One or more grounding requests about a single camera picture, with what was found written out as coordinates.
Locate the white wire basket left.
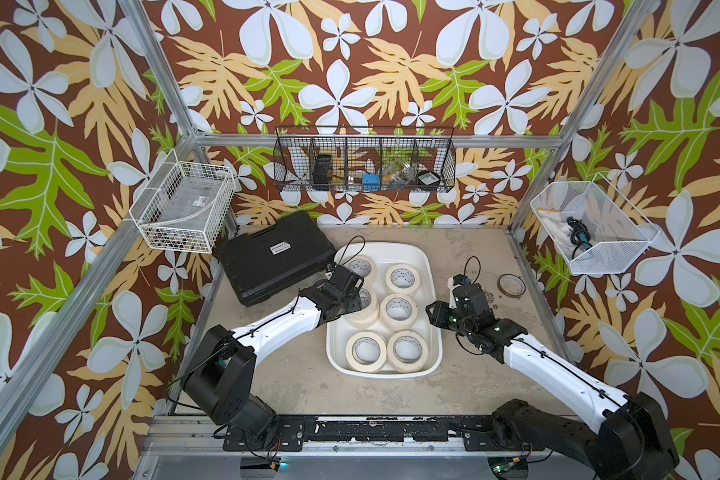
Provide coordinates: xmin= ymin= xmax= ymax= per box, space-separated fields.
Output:
xmin=130 ymin=151 xmax=236 ymax=254

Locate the masking tape roll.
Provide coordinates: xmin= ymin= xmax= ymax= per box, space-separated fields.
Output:
xmin=345 ymin=331 xmax=387 ymax=374
xmin=379 ymin=293 xmax=418 ymax=332
xmin=343 ymin=288 xmax=379 ymax=329
xmin=344 ymin=255 xmax=377 ymax=287
xmin=385 ymin=263 xmax=421 ymax=296
xmin=387 ymin=330 xmax=429 ymax=373

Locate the white plastic storage tray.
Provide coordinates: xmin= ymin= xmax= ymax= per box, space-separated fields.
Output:
xmin=326 ymin=242 xmax=443 ymax=379

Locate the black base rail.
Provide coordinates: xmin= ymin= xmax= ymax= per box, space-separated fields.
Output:
xmin=214 ymin=415 xmax=544 ymax=454

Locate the thin tape ring on table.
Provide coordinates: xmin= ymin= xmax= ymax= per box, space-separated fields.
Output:
xmin=497 ymin=273 xmax=527 ymax=300

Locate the black plastic tool case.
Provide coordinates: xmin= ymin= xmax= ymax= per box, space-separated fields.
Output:
xmin=214 ymin=211 xmax=336 ymax=307

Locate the black cable in mesh basket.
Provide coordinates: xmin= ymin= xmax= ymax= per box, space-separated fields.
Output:
xmin=565 ymin=217 xmax=593 ymax=256

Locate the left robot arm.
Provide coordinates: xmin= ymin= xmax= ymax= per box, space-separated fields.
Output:
xmin=178 ymin=264 xmax=364 ymax=446

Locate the blue box in basket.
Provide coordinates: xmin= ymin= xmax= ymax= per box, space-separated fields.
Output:
xmin=361 ymin=174 xmax=381 ymax=192

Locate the clear round container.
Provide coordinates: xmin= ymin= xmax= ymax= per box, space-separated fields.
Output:
xmin=382 ymin=159 xmax=418 ymax=191

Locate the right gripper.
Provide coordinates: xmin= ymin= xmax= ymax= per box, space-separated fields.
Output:
xmin=422 ymin=298 xmax=476 ymax=340

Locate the black box in basket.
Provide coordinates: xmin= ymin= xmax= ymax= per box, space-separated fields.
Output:
xmin=312 ymin=154 xmax=333 ymax=190

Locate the white mesh basket right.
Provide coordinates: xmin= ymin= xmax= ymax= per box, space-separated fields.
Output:
xmin=531 ymin=174 xmax=660 ymax=276

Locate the black square item in basket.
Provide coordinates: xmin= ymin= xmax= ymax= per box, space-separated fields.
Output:
xmin=416 ymin=170 xmax=441 ymax=191

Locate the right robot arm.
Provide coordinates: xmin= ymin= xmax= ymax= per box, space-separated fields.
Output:
xmin=425 ymin=275 xmax=680 ymax=479

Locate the black wire basket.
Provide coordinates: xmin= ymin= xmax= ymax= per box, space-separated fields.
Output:
xmin=271 ymin=126 xmax=456 ymax=193

